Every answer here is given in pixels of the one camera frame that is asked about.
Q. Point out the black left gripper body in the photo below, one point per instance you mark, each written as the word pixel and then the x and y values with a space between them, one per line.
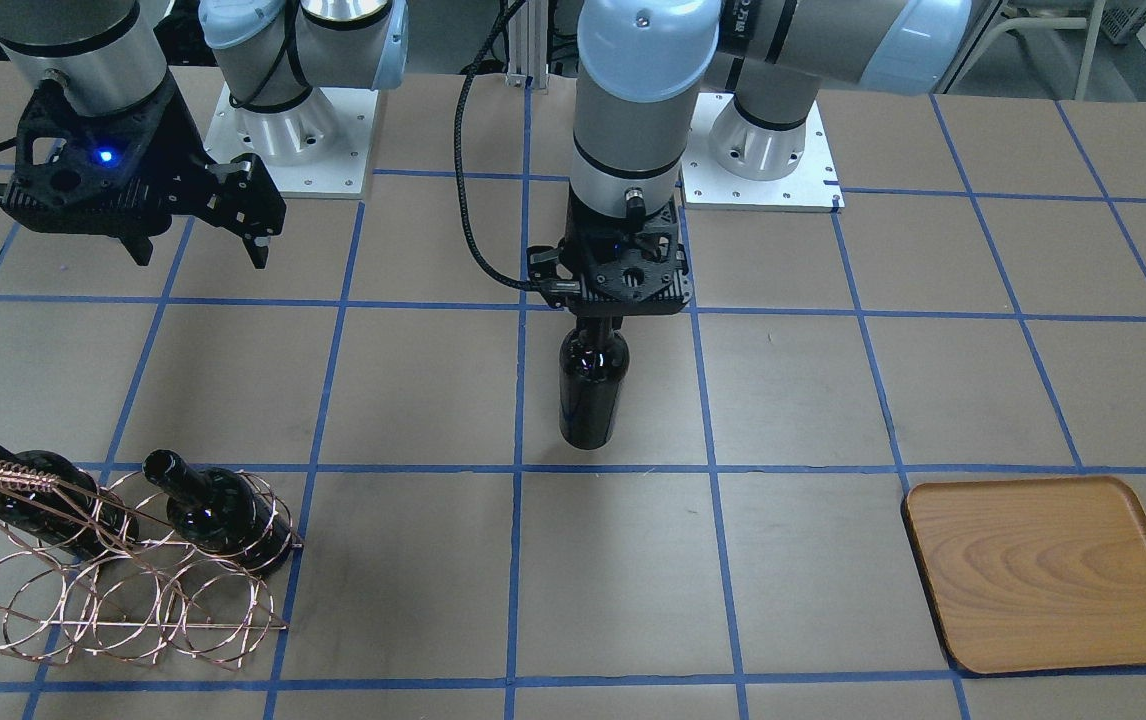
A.
pixel 594 324

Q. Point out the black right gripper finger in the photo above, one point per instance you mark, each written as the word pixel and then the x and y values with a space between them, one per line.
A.
pixel 140 248
pixel 258 249

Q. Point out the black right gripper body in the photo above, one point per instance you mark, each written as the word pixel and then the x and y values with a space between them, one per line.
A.
pixel 185 140

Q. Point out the dark wine bottle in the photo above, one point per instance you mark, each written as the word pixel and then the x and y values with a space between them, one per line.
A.
pixel 593 360
pixel 38 500
pixel 221 513

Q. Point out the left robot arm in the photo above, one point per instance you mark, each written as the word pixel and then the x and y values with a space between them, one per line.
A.
pixel 643 65

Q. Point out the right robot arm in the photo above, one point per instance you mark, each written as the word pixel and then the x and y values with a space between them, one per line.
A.
pixel 271 54

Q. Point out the wooden tray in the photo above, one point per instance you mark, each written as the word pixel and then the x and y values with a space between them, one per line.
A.
pixel 1035 574

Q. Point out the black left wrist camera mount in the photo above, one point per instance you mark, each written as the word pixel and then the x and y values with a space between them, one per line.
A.
pixel 633 275

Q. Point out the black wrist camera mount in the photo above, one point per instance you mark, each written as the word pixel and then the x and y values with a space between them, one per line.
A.
pixel 125 175
pixel 633 275

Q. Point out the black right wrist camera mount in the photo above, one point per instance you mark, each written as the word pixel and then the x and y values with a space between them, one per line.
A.
pixel 125 175

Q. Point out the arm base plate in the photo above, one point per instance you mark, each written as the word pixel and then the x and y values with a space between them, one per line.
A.
pixel 729 164
pixel 321 149

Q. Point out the aluminium frame post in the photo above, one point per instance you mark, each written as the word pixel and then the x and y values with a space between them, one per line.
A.
pixel 528 45

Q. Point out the copper wire bottle basket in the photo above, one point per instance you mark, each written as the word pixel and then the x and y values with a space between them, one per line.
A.
pixel 145 591

